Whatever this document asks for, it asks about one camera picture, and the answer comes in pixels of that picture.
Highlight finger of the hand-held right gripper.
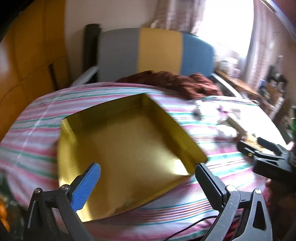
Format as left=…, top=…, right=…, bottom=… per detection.
left=257, top=137, right=288, bottom=154
left=237, top=141, right=287, bottom=161

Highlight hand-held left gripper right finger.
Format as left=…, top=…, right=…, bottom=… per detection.
left=195, top=163, right=273, bottom=241

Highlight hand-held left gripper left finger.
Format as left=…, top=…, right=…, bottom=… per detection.
left=24, top=163, right=101, bottom=241

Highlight white packet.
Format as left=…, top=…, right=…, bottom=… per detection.
left=216, top=124, right=238, bottom=139

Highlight gold tin box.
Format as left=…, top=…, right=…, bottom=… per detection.
left=57, top=93, right=208, bottom=223

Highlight pink plastic holder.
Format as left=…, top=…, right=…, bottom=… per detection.
left=215, top=104, right=232, bottom=116

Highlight white rolled sock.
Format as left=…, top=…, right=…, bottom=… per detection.
left=193, top=102, right=208, bottom=118

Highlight cluttered wooden shelf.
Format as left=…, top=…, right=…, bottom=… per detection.
left=259, top=56, right=292, bottom=121

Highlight wooden side desk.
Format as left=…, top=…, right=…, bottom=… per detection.
left=216, top=70, right=262, bottom=98

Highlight striped bed sheet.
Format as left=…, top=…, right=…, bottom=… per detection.
left=0, top=81, right=292, bottom=241

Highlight white boxes on desk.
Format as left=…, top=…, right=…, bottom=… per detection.
left=217, top=58, right=242, bottom=77

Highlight maroon blanket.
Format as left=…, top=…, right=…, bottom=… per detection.
left=116, top=71, right=223, bottom=100

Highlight patterned curtain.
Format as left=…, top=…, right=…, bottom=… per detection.
left=150, top=0, right=206, bottom=35
left=246, top=0, right=296, bottom=88

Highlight grey yellow blue headboard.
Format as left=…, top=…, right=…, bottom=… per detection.
left=98, top=28, right=215, bottom=82

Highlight wooden wardrobe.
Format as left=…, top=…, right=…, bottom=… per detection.
left=0, top=0, right=71, bottom=144

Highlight black cable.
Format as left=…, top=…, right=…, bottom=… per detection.
left=162, top=215, right=219, bottom=241

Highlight white bed rail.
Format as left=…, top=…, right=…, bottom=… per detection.
left=70, top=66, right=99, bottom=87
left=213, top=73, right=241, bottom=96

